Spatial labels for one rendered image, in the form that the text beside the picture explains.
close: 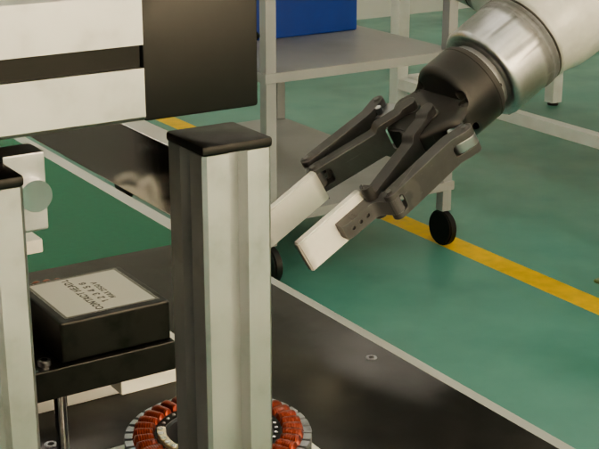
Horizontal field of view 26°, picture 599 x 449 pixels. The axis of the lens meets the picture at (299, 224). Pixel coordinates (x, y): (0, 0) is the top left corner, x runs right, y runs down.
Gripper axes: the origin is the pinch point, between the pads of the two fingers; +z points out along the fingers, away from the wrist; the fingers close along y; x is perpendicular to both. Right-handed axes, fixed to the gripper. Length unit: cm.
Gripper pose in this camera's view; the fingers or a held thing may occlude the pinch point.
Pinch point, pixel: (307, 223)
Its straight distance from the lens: 107.5
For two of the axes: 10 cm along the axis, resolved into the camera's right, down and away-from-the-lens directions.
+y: -5.4, -2.6, 8.0
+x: -4.2, -7.4, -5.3
